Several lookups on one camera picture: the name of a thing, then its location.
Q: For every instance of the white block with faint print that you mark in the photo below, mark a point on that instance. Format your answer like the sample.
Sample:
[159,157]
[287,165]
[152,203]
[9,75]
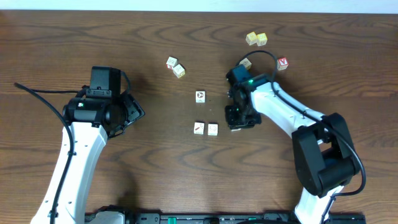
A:
[212,129]

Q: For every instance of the yellow block left of pair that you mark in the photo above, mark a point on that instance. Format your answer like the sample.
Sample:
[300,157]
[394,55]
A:
[251,38]

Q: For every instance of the cream block with umbrella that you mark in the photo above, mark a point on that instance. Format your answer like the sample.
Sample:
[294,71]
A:
[179,71]

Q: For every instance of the white block red number three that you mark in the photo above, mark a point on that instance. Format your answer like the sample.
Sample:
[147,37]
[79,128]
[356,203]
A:
[171,63]

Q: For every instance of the cream block with faint drawing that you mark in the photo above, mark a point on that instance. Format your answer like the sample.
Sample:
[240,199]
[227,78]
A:
[247,64]

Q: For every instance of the white block with soccer ball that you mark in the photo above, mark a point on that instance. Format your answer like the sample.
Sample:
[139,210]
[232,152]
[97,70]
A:
[200,96]

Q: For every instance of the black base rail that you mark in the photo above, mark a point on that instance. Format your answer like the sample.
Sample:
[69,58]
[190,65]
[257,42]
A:
[277,217]

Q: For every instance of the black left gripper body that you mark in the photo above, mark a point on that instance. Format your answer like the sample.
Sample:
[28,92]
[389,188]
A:
[132,112]

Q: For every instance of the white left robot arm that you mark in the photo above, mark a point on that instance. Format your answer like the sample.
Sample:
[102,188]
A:
[89,123]

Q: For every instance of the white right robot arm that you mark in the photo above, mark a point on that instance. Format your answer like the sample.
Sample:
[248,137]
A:
[324,156]

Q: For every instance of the white block with hammer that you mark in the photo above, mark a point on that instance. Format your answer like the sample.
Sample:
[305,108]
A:
[199,128]

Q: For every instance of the yellow block right of pair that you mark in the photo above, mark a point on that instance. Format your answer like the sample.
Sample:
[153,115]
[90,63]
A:
[261,39]

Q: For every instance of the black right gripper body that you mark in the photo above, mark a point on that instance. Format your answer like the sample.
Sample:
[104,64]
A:
[240,117]

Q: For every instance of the red letter block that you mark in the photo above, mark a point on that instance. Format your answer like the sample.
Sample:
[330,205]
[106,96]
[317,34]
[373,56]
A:
[282,63]

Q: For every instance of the yellow block of pair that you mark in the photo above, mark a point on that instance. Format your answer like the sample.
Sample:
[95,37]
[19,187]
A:
[251,38]
[261,39]

